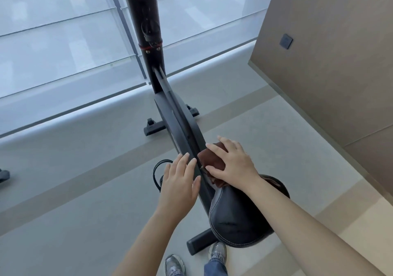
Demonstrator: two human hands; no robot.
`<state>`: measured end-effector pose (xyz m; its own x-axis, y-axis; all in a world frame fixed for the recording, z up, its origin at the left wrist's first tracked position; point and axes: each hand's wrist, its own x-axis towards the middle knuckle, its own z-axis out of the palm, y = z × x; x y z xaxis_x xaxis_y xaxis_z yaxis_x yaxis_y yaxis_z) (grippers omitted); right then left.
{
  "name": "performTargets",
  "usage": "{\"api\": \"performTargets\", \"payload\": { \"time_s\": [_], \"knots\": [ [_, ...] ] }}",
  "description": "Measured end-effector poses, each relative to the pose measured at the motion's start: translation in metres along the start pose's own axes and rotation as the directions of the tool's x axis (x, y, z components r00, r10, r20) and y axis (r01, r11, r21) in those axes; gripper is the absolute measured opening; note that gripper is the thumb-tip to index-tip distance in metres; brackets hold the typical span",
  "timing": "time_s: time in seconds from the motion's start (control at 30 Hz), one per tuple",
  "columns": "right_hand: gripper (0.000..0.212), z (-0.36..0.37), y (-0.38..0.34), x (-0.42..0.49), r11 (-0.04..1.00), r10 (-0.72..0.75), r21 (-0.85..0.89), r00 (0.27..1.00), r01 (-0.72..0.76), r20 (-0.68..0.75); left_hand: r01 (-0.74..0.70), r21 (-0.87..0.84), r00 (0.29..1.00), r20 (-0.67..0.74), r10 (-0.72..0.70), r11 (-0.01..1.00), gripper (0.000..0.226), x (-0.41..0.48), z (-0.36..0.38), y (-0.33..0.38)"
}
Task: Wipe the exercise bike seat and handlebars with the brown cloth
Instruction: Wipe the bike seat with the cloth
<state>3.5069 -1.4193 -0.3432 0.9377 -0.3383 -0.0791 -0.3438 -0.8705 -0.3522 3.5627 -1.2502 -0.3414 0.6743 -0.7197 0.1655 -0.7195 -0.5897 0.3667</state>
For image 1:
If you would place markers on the person's right hand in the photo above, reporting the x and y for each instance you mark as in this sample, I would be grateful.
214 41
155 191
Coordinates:
239 168

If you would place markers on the person's left forearm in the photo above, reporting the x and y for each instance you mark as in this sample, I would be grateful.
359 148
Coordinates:
144 248

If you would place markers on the dark wall socket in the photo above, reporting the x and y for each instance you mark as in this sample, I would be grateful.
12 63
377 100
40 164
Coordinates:
286 41

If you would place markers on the translucent window blind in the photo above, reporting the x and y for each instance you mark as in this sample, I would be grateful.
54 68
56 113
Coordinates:
61 39

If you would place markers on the grey right sneaker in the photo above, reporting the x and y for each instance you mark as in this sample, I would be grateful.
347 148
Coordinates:
218 251

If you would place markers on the black exercise bike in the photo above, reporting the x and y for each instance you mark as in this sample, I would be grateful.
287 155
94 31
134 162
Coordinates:
172 113

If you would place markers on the grey left sneaker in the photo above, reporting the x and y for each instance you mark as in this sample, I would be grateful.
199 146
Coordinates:
175 265

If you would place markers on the person's left hand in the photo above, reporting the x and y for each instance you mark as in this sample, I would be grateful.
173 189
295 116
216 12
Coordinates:
178 190

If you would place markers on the blue jeans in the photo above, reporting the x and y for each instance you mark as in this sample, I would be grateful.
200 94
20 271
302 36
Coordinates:
215 269

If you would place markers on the black elliptical machine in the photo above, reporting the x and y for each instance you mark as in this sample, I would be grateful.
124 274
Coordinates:
3 176

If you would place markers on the brown cleaning cloth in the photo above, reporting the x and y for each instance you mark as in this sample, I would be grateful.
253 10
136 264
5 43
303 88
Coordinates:
210 159

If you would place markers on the grey sneaker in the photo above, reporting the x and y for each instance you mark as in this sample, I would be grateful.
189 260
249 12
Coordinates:
175 265
218 251

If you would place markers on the person's right forearm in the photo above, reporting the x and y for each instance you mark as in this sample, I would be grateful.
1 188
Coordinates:
301 223

